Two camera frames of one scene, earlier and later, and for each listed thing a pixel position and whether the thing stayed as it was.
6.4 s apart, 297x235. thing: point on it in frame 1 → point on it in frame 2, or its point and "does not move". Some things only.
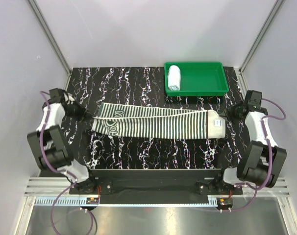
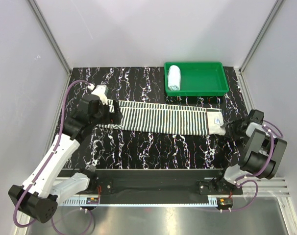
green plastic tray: [198, 79] does not move
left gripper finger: [87, 113] → [116, 117]
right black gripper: [230, 109] → [231, 125]
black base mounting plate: [157, 182] does not move
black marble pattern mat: [145, 86] does not move
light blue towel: [174, 78] does not move
